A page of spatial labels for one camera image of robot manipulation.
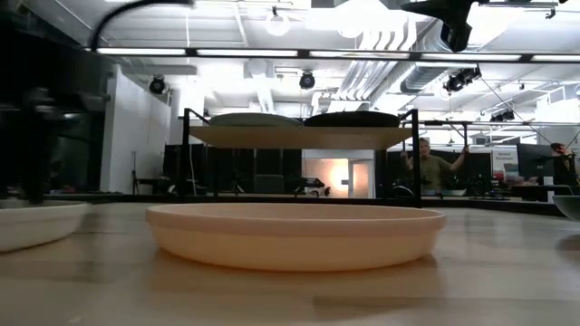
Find white globe lamp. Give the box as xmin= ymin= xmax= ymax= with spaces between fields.
xmin=265 ymin=11 xmax=291 ymax=37

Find black overhead camera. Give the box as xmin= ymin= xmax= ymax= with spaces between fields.
xmin=401 ymin=0 xmax=482 ymax=53

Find dark green plate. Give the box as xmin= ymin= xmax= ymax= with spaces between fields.
xmin=551 ymin=195 xmax=580 ymax=224

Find silver ventilation duct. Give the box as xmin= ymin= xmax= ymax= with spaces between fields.
xmin=398 ymin=62 xmax=450 ymax=95

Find person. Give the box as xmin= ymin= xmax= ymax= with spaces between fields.
xmin=549 ymin=142 xmax=580 ymax=187
xmin=401 ymin=138 xmax=469 ymax=195

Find wooden shelf with black legs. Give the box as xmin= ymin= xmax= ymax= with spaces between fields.
xmin=179 ymin=107 xmax=423 ymax=209

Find black partition panels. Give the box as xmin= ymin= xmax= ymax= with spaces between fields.
xmin=162 ymin=143 xmax=304 ymax=196

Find small wheeled robot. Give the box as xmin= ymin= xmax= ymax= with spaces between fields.
xmin=294 ymin=177 xmax=332 ymax=198

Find white sign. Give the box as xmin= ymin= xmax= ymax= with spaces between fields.
xmin=491 ymin=147 xmax=520 ymax=182

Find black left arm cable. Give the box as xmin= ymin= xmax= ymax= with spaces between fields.
xmin=89 ymin=0 xmax=197 ymax=52

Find dark display screen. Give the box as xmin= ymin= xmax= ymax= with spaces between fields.
xmin=516 ymin=143 xmax=555 ymax=180

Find peach plate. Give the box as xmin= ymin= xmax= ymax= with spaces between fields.
xmin=144 ymin=202 xmax=448 ymax=273

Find black aluminium rig frame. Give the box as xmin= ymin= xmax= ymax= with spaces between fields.
xmin=43 ymin=46 xmax=580 ymax=217

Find white plate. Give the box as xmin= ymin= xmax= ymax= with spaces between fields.
xmin=0 ymin=201 xmax=92 ymax=254

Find light teal plate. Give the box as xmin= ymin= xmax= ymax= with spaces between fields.
xmin=208 ymin=112 xmax=305 ymax=129

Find black plate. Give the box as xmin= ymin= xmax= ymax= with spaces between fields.
xmin=302 ymin=110 xmax=402 ymax=129

